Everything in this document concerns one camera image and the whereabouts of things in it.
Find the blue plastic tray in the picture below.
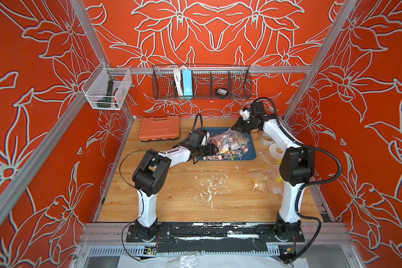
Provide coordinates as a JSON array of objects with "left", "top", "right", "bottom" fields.
[{"left": 196, "top": 127, "right": 256, "bottom": 161}]

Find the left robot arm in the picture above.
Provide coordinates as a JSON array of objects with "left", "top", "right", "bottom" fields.
[{"left": 132, "top": 130, "right": 219, "bottom": 241}]

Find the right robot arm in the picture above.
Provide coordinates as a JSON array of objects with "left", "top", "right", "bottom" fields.
[{"left": 231, "top": 97, "right": 315, "bottom": 242}]

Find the clear tape roll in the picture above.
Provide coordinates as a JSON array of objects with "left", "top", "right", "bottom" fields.
[{"left": 260, "top": 132, "right": 275, "bottom": 147}]

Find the white tape roll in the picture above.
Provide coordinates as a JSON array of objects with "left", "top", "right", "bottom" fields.
[{"left": 269, "top": 143, "right": 284, "bottom": 160}]

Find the orange tool case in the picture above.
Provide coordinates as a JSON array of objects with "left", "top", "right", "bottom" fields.
[{"left": 139, "top": 116, "right": 180, "bottom": 142}]

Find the light blue power bank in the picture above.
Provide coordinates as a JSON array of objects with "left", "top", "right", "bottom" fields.
[{"left": 182, "top": 69, "right": 193, "bottom": 99}]

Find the green black screwdriver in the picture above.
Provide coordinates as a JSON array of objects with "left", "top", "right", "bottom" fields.
[{"left": 97, "top": 80, "right": 113, "bottom": 108}]

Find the clear acrylic box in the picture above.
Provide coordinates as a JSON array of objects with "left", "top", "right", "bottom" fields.
[{"left": 82, "top": 62, "right": 132, "bottom": 111}]

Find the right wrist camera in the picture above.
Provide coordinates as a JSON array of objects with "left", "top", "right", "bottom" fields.
[{"left": 240, "top": 109, "right": 251, "bottom": 121}]

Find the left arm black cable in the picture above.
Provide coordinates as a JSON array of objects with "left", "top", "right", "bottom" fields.
[{"left": 118, "top": 113, "right": 204, "bottom": 262}]

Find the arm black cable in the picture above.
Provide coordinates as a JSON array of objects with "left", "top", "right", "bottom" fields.
[
  {"left": 250, "top": 96, "right": 342, "bottom": 262},
  {"left": 118, "top": 113, "right": 204, "bottom": 262}
]

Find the black wire basket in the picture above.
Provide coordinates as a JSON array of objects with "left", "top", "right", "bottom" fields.
[{"left": 152, "top": 64, "right": 253, "bottom": 101}]

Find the white cable bundle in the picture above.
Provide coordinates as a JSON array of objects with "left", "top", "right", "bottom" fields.
[{"left": 172, "top": 66, "right": 184, "bottom": 98}]

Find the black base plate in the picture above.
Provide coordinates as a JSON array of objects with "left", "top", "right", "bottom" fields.
[{"left": 124, "top": 222, "right": 305, "bottom": 243}]

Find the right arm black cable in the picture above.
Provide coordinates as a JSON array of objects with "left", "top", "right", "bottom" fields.
[{"left": 250, "top": 96, "right": 342, "bottom": 262}]

